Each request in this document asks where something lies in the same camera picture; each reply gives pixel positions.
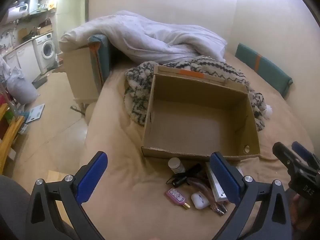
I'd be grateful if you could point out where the white bathroom scale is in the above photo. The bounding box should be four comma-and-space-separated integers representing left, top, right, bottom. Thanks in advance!
25, 103, 45, 123

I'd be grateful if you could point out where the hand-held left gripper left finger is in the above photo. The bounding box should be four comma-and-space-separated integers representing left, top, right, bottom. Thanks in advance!
25, 151, 108, 240

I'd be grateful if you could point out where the white earbuds case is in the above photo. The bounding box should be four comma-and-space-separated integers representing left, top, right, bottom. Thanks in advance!
191, 191, 209, 209

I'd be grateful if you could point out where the white duvet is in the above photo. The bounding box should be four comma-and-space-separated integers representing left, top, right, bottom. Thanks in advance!
59, 10, 228, 64

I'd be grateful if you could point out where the black flashlight with strap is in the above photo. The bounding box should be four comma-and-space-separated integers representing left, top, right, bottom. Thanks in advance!
166, 164, 202, 187

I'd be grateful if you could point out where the grey plastic bag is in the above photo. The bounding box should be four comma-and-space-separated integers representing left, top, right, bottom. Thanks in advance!
6, 66, 38, 105

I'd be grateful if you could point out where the white remote control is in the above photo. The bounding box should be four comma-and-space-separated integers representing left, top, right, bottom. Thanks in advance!
205, 162, 227, 202

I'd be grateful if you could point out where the person's leg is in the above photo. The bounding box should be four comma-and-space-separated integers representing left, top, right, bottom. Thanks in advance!
0, 175, 75, 240

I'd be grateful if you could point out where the white kitchen cabinet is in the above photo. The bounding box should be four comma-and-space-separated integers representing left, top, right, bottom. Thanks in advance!
5, 41, 42, 80

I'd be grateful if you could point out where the white washing machine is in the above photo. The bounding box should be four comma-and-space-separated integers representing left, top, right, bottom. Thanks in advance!
32, 32, 57, 74

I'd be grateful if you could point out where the brown cardboard box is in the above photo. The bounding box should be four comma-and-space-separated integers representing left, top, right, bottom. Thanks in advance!
141, 65, 261, 162

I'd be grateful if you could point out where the wooden chair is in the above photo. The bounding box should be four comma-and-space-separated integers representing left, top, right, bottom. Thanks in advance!
0, 102, 25, 175

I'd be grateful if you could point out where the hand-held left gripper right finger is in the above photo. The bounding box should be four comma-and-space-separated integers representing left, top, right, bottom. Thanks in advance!
209, 151, 293, 240

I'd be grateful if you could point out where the black and white knitted blanket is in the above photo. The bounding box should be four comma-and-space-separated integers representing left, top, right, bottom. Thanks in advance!
124, 56, 273, 132

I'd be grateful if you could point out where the teal cushion with orange stripe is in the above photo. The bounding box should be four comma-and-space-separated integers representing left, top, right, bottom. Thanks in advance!
235, 43, 293, 98
88, 34, 113, 85

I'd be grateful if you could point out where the person's right hand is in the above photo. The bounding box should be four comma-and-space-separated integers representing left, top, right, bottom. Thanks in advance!
292, 194, 307, 231

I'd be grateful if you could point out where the white water heater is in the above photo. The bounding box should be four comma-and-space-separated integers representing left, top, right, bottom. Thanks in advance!
27, 0, 40, 15

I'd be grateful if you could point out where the pink perfume bottle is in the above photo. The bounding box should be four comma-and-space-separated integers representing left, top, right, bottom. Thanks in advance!
165, 188, 191, 209

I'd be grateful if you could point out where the light wooden board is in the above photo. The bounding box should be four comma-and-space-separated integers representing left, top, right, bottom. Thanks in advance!
47, 170, 68, 183

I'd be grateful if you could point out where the small white bottle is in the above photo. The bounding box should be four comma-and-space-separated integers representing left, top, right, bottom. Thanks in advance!
168, 157, 185, 174

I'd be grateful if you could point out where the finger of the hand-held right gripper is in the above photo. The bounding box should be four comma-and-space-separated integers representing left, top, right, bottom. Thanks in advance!
292, 141, 320, 167
272, 142, 300, 173

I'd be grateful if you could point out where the beige bed frame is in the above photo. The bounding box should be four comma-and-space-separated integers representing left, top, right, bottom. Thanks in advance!
60, 44, 103, 103

